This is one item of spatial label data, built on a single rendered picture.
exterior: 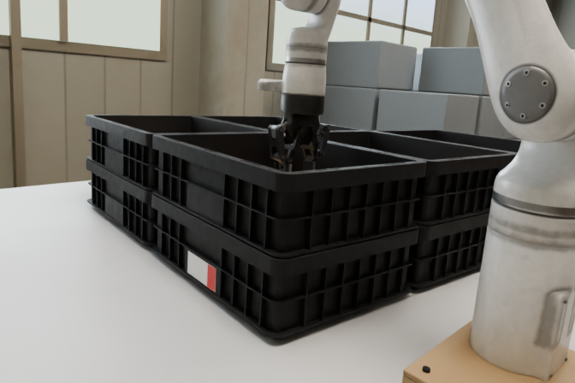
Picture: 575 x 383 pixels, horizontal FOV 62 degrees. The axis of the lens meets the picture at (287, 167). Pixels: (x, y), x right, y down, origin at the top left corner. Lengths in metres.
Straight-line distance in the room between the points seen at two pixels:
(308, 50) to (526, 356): 0.52
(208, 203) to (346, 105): 2.47
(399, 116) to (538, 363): 2.43
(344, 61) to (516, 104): 2.72
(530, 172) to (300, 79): 0.40
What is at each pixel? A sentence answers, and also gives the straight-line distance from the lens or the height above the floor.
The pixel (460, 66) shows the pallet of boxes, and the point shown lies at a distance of 3.26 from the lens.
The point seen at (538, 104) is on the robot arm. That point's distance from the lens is 0.50.
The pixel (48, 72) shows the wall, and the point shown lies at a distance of 2.60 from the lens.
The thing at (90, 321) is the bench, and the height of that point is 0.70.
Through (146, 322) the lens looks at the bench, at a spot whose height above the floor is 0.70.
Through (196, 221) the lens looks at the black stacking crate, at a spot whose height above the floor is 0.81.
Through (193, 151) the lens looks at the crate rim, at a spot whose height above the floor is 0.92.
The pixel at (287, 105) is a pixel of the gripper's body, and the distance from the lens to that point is 0.81.
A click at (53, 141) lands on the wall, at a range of 2.63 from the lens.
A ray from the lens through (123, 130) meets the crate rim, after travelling 1.03.
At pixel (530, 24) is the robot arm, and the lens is 0.51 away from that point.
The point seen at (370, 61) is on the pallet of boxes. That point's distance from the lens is 3.07.
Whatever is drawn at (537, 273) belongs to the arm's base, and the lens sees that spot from 0.54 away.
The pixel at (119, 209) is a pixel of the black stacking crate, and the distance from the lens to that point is 1.10.
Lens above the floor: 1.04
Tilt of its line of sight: 10 degrees down
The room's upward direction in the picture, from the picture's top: 4 degrees clockwise
